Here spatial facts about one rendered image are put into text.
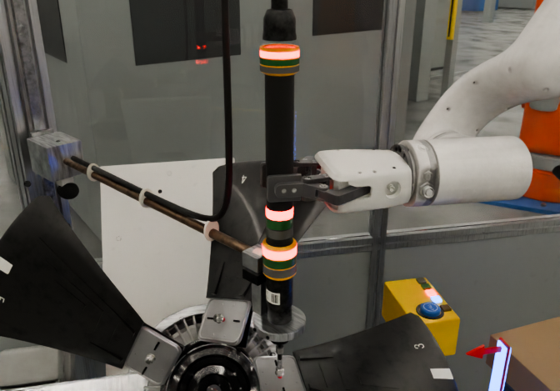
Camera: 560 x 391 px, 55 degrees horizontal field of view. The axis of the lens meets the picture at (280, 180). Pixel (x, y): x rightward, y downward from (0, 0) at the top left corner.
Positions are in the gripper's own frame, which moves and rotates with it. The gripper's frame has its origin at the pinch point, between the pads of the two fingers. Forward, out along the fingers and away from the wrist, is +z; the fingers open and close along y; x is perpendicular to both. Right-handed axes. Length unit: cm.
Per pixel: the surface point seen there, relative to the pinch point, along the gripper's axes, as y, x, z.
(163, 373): 2.7, -28.9, 15.3
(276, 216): -1.7, -3.8, 0.7
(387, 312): 34, -46, -32
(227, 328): 3.8, -23.2, 6.2
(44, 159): 46, -12, 37
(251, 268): 2.0, -13.0, 3.2
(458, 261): 70, -58, -71
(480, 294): 70, -71, -80
